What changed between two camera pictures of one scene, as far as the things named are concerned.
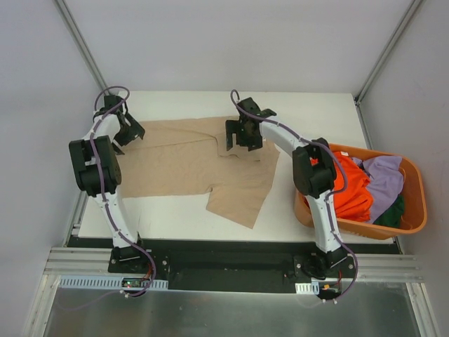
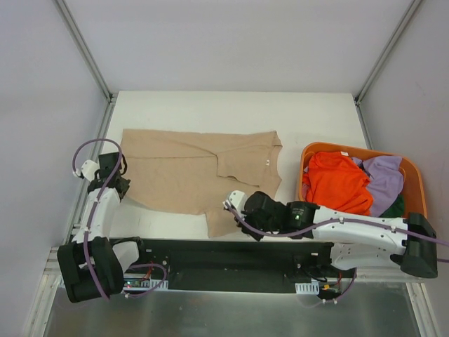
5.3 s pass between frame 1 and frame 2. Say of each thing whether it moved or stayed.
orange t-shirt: stayed
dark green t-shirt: stayed
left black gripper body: moved
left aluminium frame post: stayed
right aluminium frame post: stayed
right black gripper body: moved
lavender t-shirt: stayed
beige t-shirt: moved
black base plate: stayed
